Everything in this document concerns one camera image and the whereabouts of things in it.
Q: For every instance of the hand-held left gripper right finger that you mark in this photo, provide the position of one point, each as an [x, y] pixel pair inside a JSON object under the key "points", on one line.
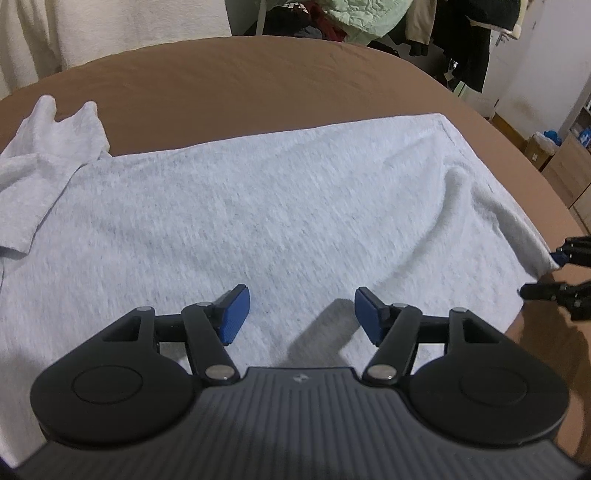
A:
{"points": [[368, 316]]}

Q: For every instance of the white hanging cloth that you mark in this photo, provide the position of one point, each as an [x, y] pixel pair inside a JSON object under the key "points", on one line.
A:
{"points": [[115, 32]]}

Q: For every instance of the wooden cabinet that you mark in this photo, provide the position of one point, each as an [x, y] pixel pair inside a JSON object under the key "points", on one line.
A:
{"points": [[570, 175]]}

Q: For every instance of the dark clothes pile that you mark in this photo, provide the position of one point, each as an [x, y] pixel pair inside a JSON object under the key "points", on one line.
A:
{"points": [[286, 21]]}

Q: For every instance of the cardboard box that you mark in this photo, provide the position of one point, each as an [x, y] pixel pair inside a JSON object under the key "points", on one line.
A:
{"points": [[540, 154]]}

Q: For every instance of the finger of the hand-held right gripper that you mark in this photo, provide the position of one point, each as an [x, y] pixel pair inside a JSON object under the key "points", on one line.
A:
{"points": [[558, 295], [575, 253]]}

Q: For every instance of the light green quilted garment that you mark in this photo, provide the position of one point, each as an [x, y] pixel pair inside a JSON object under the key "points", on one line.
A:
{"points": [[364, 18]]}

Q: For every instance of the blue cloth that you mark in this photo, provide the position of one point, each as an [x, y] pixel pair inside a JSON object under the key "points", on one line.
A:
{"points": [[552, 137]]}

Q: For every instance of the blue packet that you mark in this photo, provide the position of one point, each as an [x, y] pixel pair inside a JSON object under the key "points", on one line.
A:
{"points": [[586, 138]]}

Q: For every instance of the red cloth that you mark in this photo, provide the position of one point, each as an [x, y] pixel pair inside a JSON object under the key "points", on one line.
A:
{"points": [[325, 21]]}

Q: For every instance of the beige hanging garment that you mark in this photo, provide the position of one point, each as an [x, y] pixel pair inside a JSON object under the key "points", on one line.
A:
{"points": [[419, 21]]}

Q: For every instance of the black hanging clothes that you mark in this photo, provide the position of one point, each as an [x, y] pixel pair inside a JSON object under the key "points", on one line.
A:
{"points": [[471, 41]]}

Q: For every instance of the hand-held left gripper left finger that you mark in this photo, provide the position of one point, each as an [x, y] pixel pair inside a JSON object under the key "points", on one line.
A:
{"points": [[234, 316]]}

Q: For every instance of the light grey t-shirt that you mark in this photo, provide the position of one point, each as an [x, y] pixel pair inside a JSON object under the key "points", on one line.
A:
{"points": [[277, 207]]}

